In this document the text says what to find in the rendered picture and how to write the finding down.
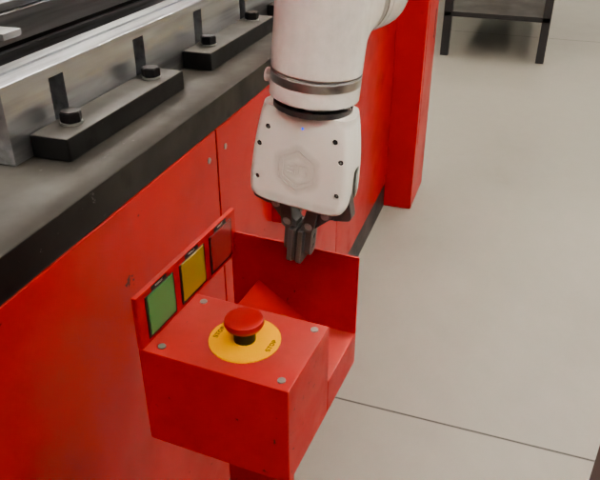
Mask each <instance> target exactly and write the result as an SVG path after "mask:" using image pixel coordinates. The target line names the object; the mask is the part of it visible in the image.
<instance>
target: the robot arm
mask: <svg viewBox="0 0 600 480"><path fill-rule="evenodd" d="M407 3H408V0H274V10H273V26H272V41H271V58H270V67H266V69H265V72H264V80H265V81H269V82H270V96H268V97H267V98H266V99H265V101H264V104H263V108H262V110H261V114H260V119H259V123H258V128H257V132H256V137H255V143H254V149H253V156H252V163H251V173H250V186H251V189H252V190H253V192H254V194H255V196H257V197H259V198H261V199H263V200H264V201H266V202H268V203H271V204H272V206H273V207H274V208H275V210H276V211H277V212H278V214H279V215H280V216H281V223H282V224H283V225H284V226H285V237H284V248H287V255H286V260H289V261H291V260H294V261H295V263H298V264H301V263H302V262H303V260H304V259H305V258H306V256H307V255H308V254H309V255H311V254H312V253H313V251H314V248H315V242H316V233H317V228H318V227H320V226H321V225H323V224H325V223H327V222H328V221H329V220H332V221H339V222H349V221H350V220H351V218H352V217H353V216H354V214H355V208H354V201H353V198H354V197H355V195H356V192H357V189H358V183H359V174H360V162H361V124H360V113H359V109H358V108H357V107H355V106H354V105H355V104H356V103H357V102H358V101H359V97H360V90H361V83H362V76H363V68H364V62H365V55H366V48H367V43H368V39H369V36H370V33H371V32H372V31H373V30H377V29H379V28H382V27H384V26H386V25H388V24H389V23H391V22H392V21H394V20H395V19H396V18H397V17H398V16H399V15H400V14H401V13H402V11H403V10H404V8H405V6H406V5H407ZM256 174H257V175H256ZM302 210H306V215H305V216H303V215H302Z"/></svg>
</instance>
